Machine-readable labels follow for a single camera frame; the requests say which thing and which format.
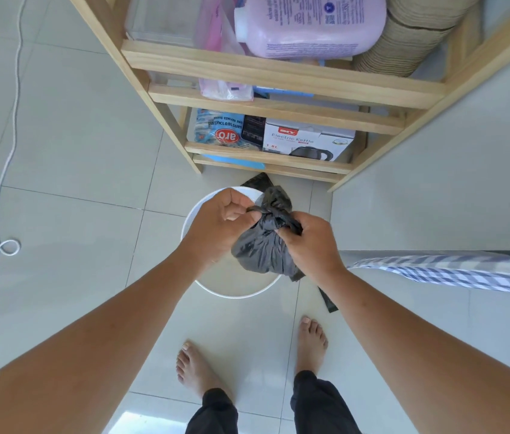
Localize purple detergent jug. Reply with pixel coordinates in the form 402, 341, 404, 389
234, 0, 387, 59

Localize blue sugar bag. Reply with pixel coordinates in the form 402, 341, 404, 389
194, 108, 261, 152

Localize person's left foot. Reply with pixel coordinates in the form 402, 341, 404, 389
176, 341, 234, 401

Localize person's left forearm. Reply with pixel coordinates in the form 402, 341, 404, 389
0, 243, 215, 434

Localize white round waste bin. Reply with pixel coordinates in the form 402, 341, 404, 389
180, 186, 283, 299

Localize flat blue packet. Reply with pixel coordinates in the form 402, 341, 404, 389
253, 86, 315, 99

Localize light wooden shelf rack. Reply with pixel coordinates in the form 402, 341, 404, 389
67, 0, 510, 193

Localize person's right foot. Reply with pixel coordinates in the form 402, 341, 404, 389
296, 316, 329, 376

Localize pink plastic packet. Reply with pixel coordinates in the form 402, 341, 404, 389
198, 0, 255, 102

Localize person's left hand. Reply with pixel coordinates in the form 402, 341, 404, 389
181, 188, 263, 272

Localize person's foot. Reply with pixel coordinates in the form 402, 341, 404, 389
296, 316, 329, 376
176, 341, 234, 401

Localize clear plastic storage box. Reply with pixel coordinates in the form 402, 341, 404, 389
125, 0, 212, 48

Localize person's right hand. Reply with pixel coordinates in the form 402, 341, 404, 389
277, 211, 349, 287

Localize person's right forearm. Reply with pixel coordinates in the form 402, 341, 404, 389
319, 266, 510, 434

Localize white kettle box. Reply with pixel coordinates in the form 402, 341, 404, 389
261, 118, 356, 162

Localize black trousers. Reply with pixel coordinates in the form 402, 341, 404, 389
185, 370, 362, 434

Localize dark grey garbage bag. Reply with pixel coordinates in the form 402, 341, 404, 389
231, 185, 306, 282

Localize blue checkered cloth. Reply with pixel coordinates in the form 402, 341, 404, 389
347, 251, 510, 295

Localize black plastic bag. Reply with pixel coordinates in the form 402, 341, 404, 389
240, 172, 276, 193
317, 287, 339, 314

